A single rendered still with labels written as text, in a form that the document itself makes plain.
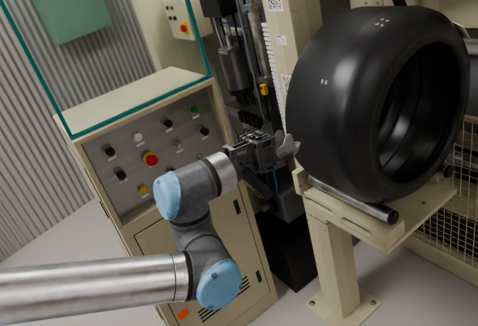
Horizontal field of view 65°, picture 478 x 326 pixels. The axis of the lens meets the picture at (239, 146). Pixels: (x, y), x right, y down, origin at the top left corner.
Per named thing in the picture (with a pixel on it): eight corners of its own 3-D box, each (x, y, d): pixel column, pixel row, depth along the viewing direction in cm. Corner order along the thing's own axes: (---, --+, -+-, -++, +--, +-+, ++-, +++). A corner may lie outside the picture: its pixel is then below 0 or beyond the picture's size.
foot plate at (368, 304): (304, 305, 196) (304, 302, 194) (340, 274, 206) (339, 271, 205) (344, 339, 174) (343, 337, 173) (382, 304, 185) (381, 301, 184)
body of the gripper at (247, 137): (278, 135, 85) (234, 154, 80) (282, 169, 89) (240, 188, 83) (258, 127, 91) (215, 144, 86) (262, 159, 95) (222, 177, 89)
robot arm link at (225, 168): (225, 202, 81) (203, 186, 89) (243, 193, 83) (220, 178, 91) (218, 166, 77) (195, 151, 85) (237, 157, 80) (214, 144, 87)
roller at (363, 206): (306, 185, 137) (304, 174, 134) (315, 179, 138) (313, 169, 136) (390, 228, 109) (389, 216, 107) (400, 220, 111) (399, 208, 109)
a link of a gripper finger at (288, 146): (306, 129, 91) (277, 142, 87) (308, 150, 93) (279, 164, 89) (298, 125, 93) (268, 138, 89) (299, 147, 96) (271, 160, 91)
